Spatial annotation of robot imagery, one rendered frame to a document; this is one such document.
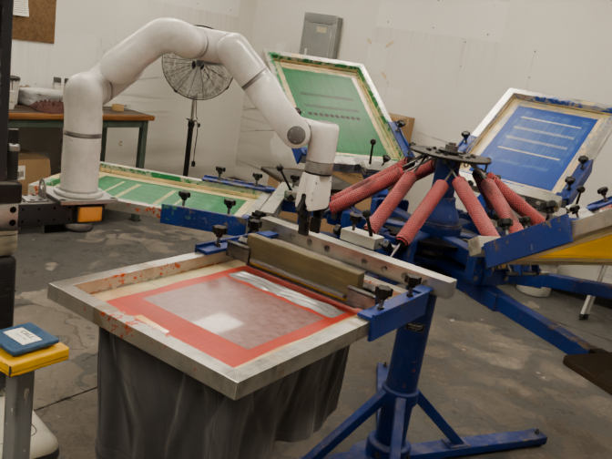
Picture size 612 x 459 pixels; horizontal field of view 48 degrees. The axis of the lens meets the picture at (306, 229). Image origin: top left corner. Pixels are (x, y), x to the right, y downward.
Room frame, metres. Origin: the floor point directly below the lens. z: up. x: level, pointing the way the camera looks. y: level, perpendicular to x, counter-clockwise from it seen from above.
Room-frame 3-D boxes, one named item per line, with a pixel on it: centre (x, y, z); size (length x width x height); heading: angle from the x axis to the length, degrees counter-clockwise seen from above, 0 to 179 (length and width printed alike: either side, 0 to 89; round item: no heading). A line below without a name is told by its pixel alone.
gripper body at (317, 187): (1.79, -0.01, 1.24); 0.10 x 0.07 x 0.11; 146
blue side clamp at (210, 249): (1.98, 0.20, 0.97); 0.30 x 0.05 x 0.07; 146
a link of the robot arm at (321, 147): (1.80, 0.03, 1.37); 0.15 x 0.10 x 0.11; 95
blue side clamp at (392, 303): (1.67, -0.26, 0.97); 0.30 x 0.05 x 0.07; 146
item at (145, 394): (1.38, 0.27, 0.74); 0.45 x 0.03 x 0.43; 56
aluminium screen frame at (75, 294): (1.62, 0.10, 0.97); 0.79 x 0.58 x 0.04; 146
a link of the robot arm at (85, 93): (1.75, 0.61, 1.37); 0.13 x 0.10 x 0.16; 5
